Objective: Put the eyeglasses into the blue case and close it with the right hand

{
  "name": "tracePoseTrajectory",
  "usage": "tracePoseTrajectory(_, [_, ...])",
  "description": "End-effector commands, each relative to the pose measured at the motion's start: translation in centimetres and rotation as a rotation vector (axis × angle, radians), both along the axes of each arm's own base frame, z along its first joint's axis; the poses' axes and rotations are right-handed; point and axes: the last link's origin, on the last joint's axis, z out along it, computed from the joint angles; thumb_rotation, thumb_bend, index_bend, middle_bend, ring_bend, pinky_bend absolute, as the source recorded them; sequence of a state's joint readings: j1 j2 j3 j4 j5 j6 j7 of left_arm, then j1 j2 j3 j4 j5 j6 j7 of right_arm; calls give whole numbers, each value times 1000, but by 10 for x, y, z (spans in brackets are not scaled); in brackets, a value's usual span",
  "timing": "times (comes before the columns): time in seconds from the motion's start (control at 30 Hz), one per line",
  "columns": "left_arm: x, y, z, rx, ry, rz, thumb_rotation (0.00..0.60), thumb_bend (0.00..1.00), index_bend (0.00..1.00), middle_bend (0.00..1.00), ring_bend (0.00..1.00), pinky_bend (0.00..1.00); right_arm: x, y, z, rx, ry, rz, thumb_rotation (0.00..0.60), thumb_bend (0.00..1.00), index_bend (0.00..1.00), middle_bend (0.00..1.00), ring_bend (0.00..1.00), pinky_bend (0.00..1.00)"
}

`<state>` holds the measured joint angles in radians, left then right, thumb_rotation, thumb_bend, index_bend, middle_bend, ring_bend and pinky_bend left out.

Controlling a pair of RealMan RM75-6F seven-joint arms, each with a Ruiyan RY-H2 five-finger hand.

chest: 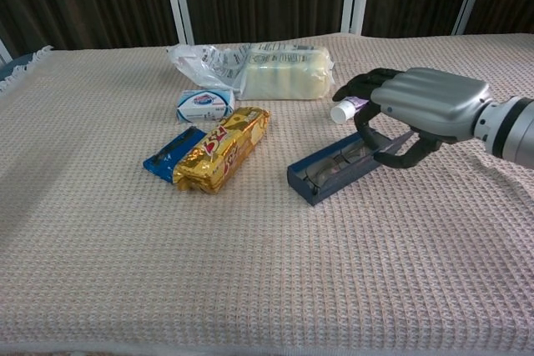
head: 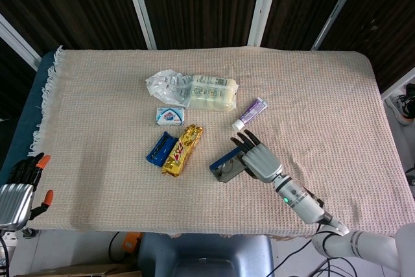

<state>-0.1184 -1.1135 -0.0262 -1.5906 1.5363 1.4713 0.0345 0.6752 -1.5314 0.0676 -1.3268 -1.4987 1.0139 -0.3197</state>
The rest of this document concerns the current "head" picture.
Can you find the orange floor object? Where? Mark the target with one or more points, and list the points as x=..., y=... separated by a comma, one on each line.
x=131, y=243

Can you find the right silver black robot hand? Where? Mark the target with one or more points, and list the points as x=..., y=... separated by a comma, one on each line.
x=262, y=161

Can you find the clear bag of pale rolls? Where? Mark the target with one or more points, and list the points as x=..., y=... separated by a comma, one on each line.
x=207, y=93

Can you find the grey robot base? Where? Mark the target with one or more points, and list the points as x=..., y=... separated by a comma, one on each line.
x=207, y=256

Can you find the beige waffle tablecloth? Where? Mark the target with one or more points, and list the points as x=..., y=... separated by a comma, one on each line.
x=129, y=199

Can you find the white screen frame post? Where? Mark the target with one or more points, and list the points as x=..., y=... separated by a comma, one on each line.
x=17, y=41
x=139, y=4
x=398, y=84
x=264, y=4
x=338, y=7

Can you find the thin-framed eyeglasses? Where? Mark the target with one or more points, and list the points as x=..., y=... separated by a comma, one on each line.
x=228, y=169

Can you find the white blue soap box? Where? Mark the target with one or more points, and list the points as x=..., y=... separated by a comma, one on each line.
x=169, y=117

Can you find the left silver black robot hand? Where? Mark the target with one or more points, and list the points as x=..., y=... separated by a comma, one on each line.
x=16, y=202

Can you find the purple white toothpaste tube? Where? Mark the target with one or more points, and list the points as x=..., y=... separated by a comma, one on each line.
x=251, y=113

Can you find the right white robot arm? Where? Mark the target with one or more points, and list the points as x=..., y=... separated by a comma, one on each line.
x=304, y=204

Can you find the blue snack pack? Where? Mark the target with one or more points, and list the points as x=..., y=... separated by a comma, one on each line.
x=160, y=150

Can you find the white black sneaker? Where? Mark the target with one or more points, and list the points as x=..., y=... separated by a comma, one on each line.
x=402, y=106

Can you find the gold snack pack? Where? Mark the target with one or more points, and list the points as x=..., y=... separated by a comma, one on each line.
x=181, y=153

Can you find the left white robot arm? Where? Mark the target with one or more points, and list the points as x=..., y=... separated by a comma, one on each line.
x=4, y=233

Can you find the gray box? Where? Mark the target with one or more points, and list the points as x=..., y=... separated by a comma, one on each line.
x=227, y=173

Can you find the blue padded table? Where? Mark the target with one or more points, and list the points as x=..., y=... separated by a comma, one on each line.
x=29, y=108

